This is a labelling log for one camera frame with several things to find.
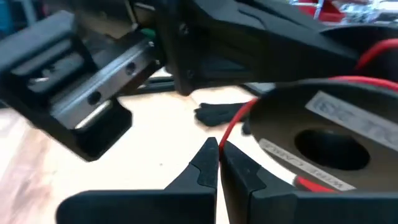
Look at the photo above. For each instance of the red storage bin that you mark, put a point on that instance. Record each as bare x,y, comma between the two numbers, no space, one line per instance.
332,14

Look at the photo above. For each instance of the black metal table frame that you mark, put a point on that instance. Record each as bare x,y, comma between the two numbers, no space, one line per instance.
155,85

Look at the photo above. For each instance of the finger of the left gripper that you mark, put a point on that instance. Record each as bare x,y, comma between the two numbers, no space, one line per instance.
233,46

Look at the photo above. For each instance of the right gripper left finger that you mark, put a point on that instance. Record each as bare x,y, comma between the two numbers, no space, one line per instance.
140,208

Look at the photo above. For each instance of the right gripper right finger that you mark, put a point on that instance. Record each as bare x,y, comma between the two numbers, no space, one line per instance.
295,208

